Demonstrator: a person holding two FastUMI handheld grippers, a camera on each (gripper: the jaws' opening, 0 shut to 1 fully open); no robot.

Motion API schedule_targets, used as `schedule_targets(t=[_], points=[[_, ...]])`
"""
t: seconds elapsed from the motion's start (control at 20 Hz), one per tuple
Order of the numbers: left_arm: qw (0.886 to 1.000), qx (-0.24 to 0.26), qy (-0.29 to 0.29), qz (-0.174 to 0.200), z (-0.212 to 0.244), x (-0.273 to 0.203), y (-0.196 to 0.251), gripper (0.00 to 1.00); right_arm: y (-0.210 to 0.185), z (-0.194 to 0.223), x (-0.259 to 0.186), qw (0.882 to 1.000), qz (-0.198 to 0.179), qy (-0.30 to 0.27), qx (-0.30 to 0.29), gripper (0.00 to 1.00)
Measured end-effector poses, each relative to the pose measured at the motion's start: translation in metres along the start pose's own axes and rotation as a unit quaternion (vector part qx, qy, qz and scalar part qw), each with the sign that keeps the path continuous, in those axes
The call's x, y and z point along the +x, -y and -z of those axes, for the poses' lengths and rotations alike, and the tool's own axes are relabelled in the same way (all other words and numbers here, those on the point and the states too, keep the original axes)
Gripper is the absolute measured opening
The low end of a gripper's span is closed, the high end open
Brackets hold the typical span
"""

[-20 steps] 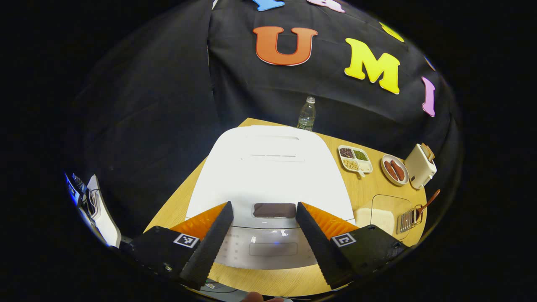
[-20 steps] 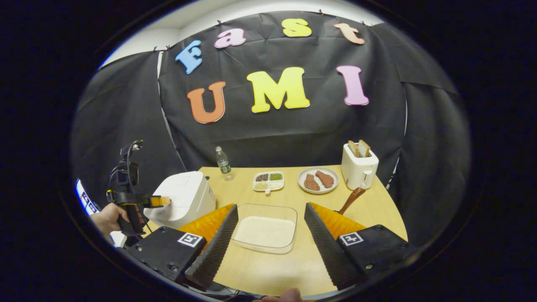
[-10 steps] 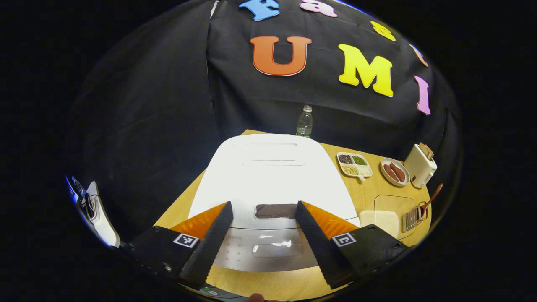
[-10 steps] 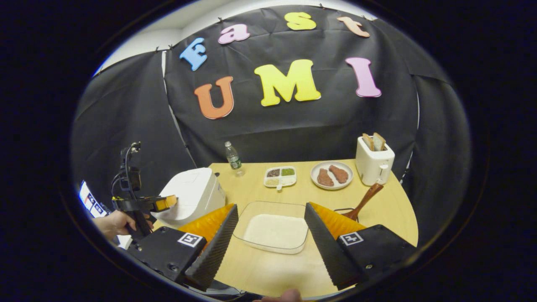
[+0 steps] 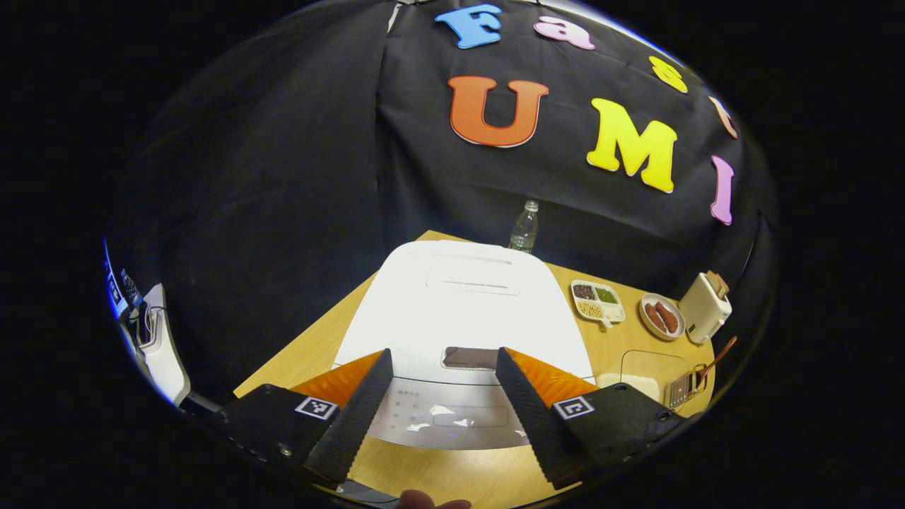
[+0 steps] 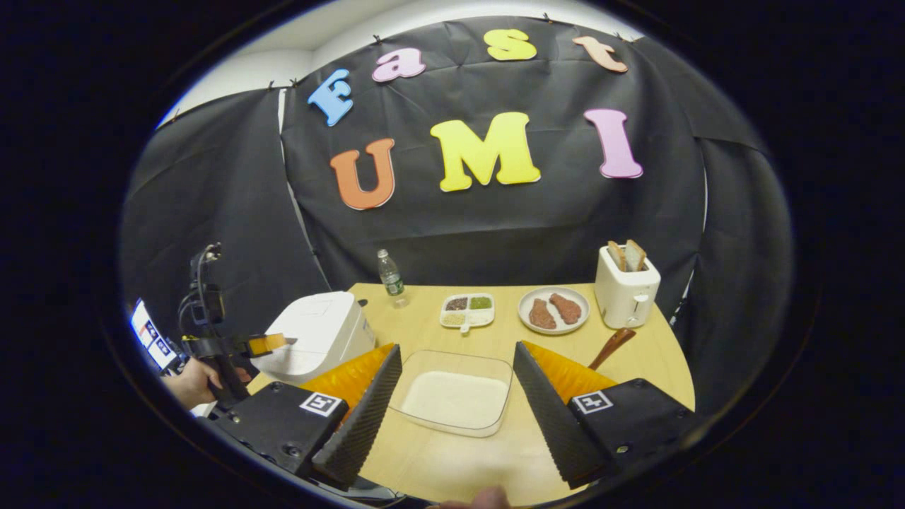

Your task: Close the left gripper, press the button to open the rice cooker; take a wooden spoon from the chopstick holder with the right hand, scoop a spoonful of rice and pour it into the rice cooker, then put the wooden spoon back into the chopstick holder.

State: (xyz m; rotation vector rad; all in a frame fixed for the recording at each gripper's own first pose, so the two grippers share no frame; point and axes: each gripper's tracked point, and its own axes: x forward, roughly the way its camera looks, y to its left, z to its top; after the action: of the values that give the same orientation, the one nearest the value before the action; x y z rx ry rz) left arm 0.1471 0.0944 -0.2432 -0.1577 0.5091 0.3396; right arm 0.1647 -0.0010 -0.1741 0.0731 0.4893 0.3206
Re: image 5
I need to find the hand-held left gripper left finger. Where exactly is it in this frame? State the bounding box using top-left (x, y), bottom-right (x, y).
top-left (212, 348), bottom-right (394, 485)

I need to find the white toaster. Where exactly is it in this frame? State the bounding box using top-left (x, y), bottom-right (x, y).
top-left (679, 271), bottom-right (733, 345)

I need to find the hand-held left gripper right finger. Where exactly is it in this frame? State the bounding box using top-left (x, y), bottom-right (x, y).
top-left (495, 346), bottom-right (685, 490)

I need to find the brown wooden spoon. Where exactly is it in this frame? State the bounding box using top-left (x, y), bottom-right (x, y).
top-left (696, 336), bottom-right (738, 386)

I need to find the white round plate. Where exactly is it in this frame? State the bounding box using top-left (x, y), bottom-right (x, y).
top-left (639, 293), bottom-right (686, 341)

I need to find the white rice cooker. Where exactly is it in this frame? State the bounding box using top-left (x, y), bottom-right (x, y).
top-left (332, 240), bottom-right (596, 451)

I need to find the white divided grain dish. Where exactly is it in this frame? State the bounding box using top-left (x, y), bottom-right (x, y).
top-left (571, 280), bottom-right (626, 330)

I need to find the clear plastic water bottle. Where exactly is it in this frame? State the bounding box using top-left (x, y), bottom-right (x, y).
top-left (508, 199), bottom-right (540, 254)

